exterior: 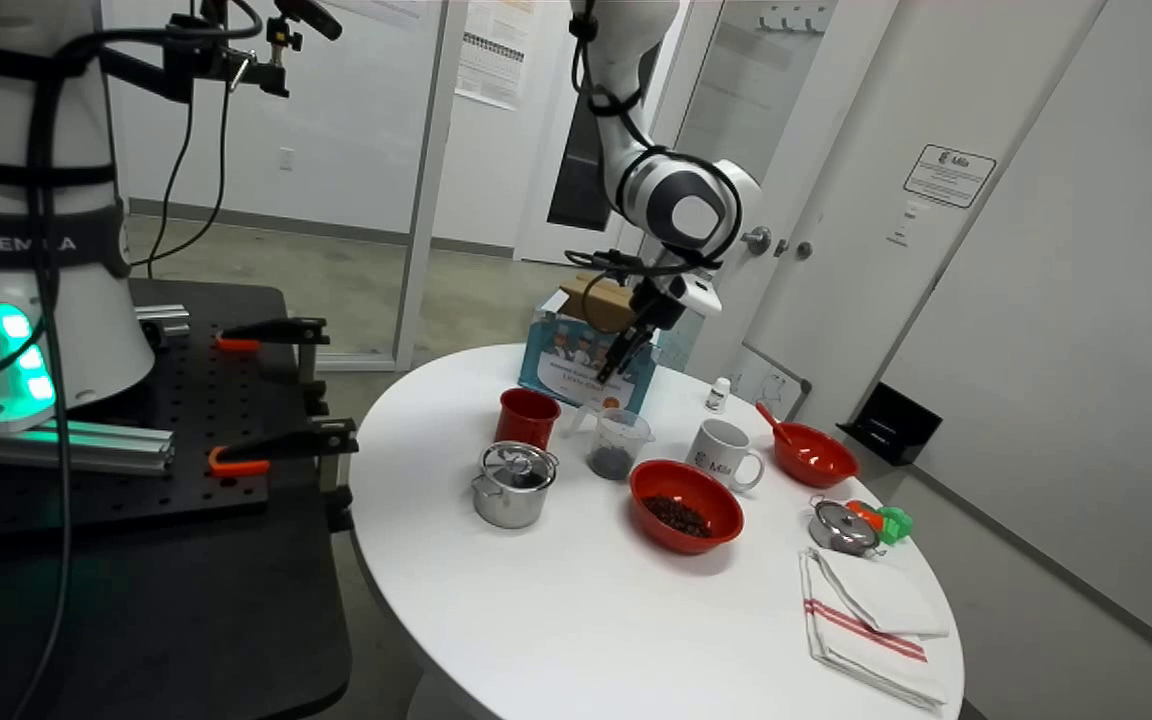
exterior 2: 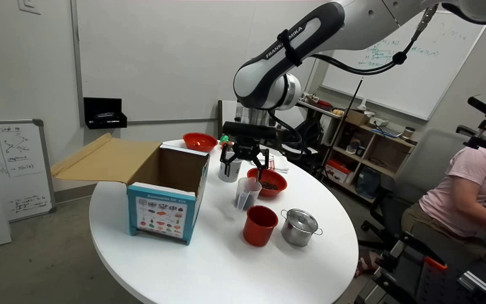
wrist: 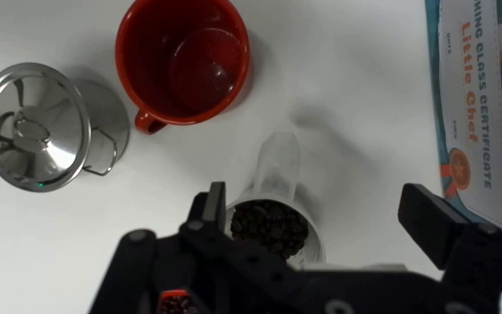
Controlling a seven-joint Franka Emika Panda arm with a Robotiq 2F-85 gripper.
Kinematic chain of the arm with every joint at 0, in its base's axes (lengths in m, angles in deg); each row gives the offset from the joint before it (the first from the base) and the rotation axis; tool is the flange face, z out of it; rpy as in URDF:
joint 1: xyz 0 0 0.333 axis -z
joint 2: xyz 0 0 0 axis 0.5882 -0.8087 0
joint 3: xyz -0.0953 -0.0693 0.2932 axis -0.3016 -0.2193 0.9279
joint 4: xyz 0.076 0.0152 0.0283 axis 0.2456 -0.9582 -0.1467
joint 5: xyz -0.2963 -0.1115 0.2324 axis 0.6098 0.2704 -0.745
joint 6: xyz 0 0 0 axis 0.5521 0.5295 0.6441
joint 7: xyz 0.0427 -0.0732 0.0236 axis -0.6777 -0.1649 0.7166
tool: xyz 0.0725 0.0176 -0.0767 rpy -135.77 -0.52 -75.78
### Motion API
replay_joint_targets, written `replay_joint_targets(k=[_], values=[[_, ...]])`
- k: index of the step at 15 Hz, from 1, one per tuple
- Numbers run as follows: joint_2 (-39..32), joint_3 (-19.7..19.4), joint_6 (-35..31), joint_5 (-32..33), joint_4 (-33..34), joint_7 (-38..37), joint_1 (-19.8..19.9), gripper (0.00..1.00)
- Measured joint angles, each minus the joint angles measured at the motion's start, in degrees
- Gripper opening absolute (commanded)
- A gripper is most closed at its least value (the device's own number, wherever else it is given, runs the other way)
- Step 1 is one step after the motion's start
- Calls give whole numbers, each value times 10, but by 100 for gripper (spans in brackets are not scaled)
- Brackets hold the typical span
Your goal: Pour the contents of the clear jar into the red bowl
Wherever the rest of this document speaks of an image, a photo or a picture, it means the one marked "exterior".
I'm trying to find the small framed whiteboard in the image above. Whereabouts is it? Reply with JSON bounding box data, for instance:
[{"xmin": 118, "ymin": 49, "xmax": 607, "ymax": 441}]
[{"xmin": 732, "ymin": 345, "xmax": 818, "ymax": 425}]

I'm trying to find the red cup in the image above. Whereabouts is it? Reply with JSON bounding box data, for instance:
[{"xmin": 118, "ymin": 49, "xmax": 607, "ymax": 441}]
[{"xmin": 493, "ymin": 382, "xmax": 564, "ymax": 451}]

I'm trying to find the red bowl with coffee beans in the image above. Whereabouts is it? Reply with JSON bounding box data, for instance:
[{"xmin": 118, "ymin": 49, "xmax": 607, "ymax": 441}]
[{"xmin": 625, "ymin": 454, "xmax": 747, "ymax": 560}]

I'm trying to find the blue printed cardboard box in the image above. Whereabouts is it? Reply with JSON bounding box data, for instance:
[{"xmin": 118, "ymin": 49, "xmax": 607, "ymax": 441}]
[{"xmin": 515, "ymin": 273, "xmax": 669, "ymax": 431}]

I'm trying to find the white wall sign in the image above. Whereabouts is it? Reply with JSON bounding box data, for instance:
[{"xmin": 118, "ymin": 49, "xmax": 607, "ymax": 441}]
[{"xmin": 900, "ymin": 138, "xmax": 1000, "ymax": 213}]

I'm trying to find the small steel bowl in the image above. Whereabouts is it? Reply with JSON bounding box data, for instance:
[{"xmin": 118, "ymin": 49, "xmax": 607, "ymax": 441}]
[{"xmin": 806, "ymin": 494, "xmax": 886, "ymax": 555}]

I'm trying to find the black base cable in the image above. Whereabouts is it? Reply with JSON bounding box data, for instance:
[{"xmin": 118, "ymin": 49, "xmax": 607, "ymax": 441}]
[{"xmin": 9, "ymin": 23, "xmax": 267, "ymax": 720}]

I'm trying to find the black clamp with orange handle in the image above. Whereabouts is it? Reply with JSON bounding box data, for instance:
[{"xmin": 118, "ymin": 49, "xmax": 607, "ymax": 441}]
[
  {"xmin": 214, "ymin": 316, "xmax": 335, "ymax": 359},
  {"xmin": 204, "ymin": 414, "xmax": 364, "ymax": 482}
]

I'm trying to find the silver door handle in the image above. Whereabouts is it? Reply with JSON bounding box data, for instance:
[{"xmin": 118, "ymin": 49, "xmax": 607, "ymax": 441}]
[{"xmin": 742, "ymin": 224, "xmax": 818, "ymax": 266}]

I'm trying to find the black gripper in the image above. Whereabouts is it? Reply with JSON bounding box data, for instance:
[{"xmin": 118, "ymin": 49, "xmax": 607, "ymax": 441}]
[{"xmin": 587, "ymin": 255, "xmax": 727, "ymax": 386}]

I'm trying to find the steel pot with lid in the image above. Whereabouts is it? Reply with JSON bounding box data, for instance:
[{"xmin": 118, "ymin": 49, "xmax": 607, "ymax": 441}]
[{"xmin": 468, "ymin": 436, "xmax": 564, "ymax": 530}]

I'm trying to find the black camera on mount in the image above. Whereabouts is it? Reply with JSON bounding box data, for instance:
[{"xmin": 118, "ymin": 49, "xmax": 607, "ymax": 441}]
[{"xmin": 159, "ymin": 0, "xmax": 347, "ymax": 101}]

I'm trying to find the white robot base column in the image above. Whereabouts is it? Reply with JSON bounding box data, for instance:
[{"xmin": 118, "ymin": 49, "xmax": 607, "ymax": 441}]
[{"xmin": 0, "ymin": 0, "xmax": 159, "ymax": 414}]

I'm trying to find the small red bowl with spoon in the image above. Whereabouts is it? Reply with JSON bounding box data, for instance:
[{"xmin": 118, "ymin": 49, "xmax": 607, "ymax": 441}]
[{"xmin": 751, "ymin": 398, "xmax": 864, "ymax": 492}]

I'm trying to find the aluminium rail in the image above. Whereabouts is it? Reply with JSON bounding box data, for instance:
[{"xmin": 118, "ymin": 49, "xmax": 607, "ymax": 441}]
[{"xmin": 0, "ymin": 414, "xmax": 179, "ymax": 481}]

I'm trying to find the white mug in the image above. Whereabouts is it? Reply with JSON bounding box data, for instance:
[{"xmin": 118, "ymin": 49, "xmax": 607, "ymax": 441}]
[{"xmin": 685, "ymin": 414, "xmax": 770, "ymax": 494}]

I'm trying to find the white paper poster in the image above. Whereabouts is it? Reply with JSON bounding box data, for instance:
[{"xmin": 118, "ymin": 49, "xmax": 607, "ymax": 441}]
[{"xmin": 451, "ymin": 0, "xmax": 542, "ymax": 112}]

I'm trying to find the white cloth with red stripes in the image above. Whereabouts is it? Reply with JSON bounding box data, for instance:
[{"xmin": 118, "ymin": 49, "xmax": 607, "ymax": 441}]
[{"xmin": 795, "ymin": 539, "xmax": 956, "ymax": 711}]

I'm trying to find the black perforated workbench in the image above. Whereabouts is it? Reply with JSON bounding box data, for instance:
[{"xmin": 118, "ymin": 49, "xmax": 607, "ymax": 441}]
[{"xmin": 0, "ymin": 276, "xmax": 355, "ymax": 720}]

